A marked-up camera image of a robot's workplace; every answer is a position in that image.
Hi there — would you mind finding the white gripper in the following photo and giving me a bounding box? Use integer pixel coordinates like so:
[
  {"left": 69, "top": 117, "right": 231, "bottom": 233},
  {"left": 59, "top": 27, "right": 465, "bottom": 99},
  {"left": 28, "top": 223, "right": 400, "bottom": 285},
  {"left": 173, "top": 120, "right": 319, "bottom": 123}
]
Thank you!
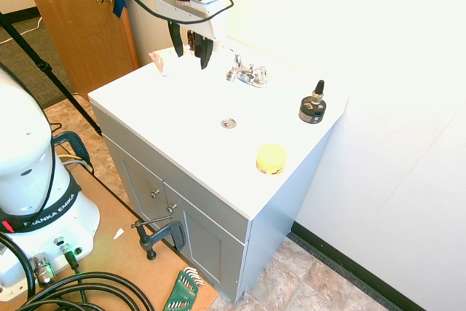
[{"left": 153, "top": 0, "right": 229, "bottom": 71}]

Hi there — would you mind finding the white floor cable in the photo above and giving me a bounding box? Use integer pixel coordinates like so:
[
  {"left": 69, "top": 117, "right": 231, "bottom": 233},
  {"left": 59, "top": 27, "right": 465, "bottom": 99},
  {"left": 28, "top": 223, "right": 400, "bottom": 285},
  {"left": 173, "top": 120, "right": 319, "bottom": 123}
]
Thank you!
[{"left": 0, "top": 15, "right": 44, "bottom": 44}]

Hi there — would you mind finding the chrome hot water handle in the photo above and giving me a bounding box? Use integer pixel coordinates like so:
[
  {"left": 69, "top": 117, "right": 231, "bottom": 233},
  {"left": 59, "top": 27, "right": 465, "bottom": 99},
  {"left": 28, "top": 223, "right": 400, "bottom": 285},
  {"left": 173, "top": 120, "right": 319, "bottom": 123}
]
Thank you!
[{"left": 229, "top": 48, "right": 244, "bottom": 68}]

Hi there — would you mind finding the chrome sink faucet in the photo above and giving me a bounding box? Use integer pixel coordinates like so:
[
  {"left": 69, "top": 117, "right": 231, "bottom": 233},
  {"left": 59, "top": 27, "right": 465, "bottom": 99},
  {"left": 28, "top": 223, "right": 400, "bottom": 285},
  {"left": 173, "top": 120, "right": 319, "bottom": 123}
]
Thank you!
[{"left": 225, "top": 53, "right": 269, "bottom": 89}]

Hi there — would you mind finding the pink white cloth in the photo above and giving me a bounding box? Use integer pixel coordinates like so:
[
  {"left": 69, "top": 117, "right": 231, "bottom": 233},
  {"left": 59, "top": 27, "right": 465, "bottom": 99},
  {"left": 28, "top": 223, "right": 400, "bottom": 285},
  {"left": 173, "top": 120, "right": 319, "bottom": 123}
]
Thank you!
[{"left": 149, "top": 45, "right": 191, "bottom": 77}]

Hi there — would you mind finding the black round jar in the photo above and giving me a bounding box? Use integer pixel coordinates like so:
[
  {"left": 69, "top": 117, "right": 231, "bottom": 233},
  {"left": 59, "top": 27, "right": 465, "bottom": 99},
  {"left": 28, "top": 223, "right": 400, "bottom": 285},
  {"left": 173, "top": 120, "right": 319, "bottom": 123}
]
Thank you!
[{"left": 298, "top": 95, "right": 328, "bottom": 125}]

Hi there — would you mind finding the brown wooden door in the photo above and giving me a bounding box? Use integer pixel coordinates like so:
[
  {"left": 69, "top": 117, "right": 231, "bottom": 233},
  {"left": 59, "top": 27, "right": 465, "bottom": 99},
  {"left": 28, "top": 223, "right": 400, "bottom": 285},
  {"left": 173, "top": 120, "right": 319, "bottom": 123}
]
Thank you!
[{"left": 17, "top": 0, "right": 140, "bottom": 101}]

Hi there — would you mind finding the wooden base board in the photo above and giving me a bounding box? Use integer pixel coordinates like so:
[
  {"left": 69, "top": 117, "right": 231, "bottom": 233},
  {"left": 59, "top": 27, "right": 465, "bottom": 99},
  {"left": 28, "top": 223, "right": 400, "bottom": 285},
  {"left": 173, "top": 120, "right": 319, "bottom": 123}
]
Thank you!
[{"left": 54, "top": 132, "right": 220, "bottom": 311}]

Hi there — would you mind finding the black metal C-clamp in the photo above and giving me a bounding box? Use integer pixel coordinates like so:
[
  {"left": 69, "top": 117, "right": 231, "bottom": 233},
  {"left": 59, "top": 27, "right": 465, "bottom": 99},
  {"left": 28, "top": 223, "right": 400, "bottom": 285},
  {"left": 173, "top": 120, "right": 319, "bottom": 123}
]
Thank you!
[{"left": 130, "top": 216, "right": 187, "bottom": 261}]

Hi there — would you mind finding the grey vanity cabinet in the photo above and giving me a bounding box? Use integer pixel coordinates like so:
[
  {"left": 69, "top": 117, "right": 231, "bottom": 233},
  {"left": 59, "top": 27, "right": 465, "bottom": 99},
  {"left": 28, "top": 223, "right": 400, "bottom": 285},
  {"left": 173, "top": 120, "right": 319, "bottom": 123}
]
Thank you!
[{"left": 90, "top": 102, "right": 333, "bottom": 304}]

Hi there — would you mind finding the black tripod leg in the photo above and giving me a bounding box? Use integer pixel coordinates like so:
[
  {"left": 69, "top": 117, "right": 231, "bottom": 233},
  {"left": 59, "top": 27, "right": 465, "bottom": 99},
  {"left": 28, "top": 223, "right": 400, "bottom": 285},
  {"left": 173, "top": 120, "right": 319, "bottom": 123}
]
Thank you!
[{"left": 0, "top": 11, "right": 103, "bottom": 135}]

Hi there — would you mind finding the yellow round jar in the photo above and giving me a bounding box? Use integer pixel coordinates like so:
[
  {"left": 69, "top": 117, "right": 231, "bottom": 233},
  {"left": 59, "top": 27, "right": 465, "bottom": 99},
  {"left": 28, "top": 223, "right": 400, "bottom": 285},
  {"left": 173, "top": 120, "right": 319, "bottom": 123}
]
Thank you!
[{"left": 255, "top": 143, "right": 288, "bottom": 177}]

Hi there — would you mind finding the black dropper bottle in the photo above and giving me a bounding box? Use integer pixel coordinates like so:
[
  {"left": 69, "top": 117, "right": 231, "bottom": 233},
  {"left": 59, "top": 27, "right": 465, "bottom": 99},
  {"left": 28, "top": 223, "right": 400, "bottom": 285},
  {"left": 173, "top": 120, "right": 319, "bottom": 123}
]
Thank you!
[{"left": 312, "top": 79, "right": 326, "bottom": 105}]

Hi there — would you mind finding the chrome cold water handle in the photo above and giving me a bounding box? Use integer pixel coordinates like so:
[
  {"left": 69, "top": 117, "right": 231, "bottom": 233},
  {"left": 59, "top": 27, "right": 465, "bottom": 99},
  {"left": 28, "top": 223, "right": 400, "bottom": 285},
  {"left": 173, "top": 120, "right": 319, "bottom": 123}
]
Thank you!
[{"left": 251, "top": 66, "right": 269, "bottom": 85}]

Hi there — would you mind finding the black coiled cable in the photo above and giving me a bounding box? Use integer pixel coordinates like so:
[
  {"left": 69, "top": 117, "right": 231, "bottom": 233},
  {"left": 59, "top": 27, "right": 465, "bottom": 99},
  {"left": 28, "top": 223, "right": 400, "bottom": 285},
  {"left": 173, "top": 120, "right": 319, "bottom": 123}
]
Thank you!
[{"left": 0, "top": 234, "right": 157, "bottom": 311}]

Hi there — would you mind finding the green hex key set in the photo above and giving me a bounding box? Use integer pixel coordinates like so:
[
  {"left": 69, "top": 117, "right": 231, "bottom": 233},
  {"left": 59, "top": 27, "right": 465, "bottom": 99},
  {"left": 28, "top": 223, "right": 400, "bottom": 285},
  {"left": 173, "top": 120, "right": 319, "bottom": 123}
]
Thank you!
[{"left": 161, "top": 267, "right": 205, "bottom": 311}]

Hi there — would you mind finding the white sink top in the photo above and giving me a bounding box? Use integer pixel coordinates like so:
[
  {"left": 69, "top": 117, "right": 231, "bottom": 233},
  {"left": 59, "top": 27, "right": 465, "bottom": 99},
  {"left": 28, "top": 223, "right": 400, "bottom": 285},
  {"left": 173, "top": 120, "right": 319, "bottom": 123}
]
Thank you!
[{"left": 87, "top": 36, "right": 350, "bottom": 221}]

